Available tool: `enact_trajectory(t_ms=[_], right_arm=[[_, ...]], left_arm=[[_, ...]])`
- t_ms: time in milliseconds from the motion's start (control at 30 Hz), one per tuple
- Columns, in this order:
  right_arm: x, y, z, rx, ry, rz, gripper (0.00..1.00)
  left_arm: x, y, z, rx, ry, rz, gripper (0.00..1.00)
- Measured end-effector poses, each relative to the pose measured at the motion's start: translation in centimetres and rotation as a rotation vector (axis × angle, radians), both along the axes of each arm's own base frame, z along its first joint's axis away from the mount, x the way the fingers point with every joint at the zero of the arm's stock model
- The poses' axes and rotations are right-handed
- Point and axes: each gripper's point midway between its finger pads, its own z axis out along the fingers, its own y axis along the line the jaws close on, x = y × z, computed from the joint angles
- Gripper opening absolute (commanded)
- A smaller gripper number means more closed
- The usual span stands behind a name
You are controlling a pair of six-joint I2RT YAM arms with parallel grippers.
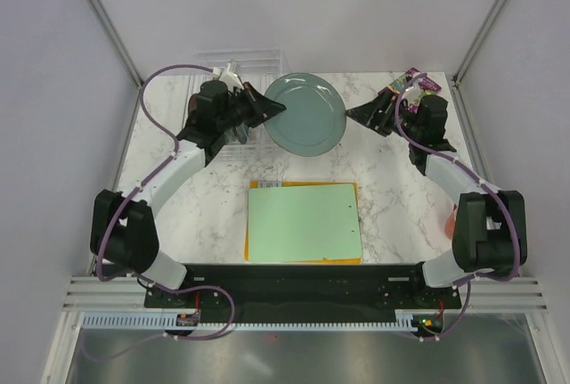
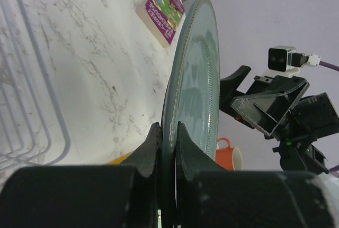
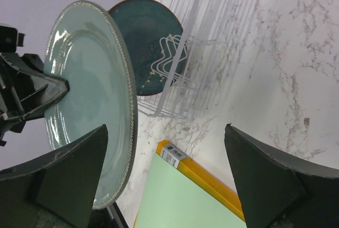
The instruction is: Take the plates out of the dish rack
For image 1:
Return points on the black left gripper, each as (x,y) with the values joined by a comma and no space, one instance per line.
(262,107)

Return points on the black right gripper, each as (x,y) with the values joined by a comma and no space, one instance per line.
(368,113)

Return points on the dark teal flowered plate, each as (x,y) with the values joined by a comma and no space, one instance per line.
(241,133)

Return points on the grey-green plate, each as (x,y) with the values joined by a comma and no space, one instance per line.
(314,121)

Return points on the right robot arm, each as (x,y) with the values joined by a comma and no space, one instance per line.
(489,236)

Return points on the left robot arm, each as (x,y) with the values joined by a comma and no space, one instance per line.
(123,227)

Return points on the purple book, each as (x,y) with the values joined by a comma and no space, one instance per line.
(415,92)

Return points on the small dark red plate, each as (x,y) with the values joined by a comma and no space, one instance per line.
(192,103)

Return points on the orange folder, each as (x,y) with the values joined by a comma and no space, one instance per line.
(254,241)

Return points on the light green cutting board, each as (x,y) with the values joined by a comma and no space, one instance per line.
(303,223)

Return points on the orange plastic cup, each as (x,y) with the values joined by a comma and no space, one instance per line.
(450,223)

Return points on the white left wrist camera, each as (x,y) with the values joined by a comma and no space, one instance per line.
(229,76)

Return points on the white wire dish rack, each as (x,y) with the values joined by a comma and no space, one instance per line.
(260,67)

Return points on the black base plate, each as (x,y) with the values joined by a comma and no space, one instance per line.
(207,277)

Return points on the left aluminium frame post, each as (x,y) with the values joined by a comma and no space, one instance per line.
(110,31)

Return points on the aluminium frame post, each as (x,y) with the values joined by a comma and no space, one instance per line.
(110,31)
(482,33)

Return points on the aluminium front rail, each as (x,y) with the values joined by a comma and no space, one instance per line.
(393,293)

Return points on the right aluminium frame post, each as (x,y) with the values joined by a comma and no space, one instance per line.
(482,33)

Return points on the white cable duct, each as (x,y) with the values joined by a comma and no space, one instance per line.
(173,321)

